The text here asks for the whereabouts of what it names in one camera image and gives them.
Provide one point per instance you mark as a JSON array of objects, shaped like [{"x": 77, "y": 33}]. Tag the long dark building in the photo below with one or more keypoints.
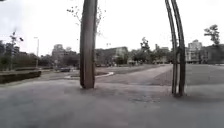
[{"x": 110, "y": 55}]

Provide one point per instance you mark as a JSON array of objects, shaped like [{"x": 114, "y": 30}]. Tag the pale curved kerb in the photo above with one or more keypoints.
[{"x": 107, "y": 74}]

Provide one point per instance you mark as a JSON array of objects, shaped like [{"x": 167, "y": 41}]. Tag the thick tree trunk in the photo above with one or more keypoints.
[{"x": 88, "y": 50}]

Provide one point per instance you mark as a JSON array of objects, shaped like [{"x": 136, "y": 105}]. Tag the row of trees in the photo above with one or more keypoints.
[{"x": 146, "y": 54}]

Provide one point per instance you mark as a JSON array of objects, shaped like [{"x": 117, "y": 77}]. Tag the grey paved plaza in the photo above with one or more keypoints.
[{"x": 100, "y": 106}]

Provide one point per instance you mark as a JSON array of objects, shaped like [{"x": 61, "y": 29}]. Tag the dark car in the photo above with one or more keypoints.
[{"x": 65, "y": 69}]

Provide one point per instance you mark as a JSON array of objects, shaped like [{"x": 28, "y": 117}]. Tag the pair of thin curved poles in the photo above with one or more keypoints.
[{"x": 182, "y": 66}]

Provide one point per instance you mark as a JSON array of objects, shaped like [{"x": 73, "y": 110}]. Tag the street lamp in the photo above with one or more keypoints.
[{"x": 37, "y": 53}]

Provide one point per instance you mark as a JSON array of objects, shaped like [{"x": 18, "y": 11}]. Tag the white building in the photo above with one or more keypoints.
[{"x": 194, "y": 50}]

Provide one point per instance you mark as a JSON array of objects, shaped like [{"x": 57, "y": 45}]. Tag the dark grass field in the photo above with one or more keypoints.
[{"x": 203, "y": 75}]

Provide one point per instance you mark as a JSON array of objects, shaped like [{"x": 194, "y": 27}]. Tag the low dark hedge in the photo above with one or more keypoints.
[{"x": 20, "y": 76}]

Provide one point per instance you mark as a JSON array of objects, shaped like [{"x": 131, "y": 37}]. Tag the thin tree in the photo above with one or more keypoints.
[{"x": 13, "y": 50}]

